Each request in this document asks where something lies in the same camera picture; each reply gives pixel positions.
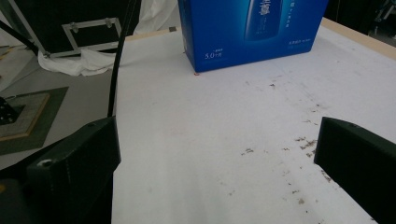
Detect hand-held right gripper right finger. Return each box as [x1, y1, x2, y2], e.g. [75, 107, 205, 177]
[313, 117, 396, 224]

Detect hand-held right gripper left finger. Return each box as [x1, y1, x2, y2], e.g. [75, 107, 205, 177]
[26, 116, 121, 224]

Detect green floor mat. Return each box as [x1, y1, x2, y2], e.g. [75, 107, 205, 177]
[0, 86, 69, 157]

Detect black stand base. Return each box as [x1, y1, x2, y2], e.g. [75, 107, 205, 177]
[0, 96, 26, 126]

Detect white cloth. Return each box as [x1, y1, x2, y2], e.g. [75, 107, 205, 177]
[37, 0, 180, 77]

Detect white table cover sheet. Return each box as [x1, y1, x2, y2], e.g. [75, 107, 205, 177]
[111, 26, 396, 224]

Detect metal stand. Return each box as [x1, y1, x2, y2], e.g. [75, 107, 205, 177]
[372, 0, 396, 34]

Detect black aluminium-trimmed flight case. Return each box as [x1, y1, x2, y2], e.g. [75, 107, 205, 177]
[0, 0, 142, 59]

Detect blue cardboard box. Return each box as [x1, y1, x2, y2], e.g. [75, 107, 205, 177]
[177, 0, 330, 73]

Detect black cable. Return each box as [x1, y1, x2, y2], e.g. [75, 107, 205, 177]
[106, 0, 139, 119]

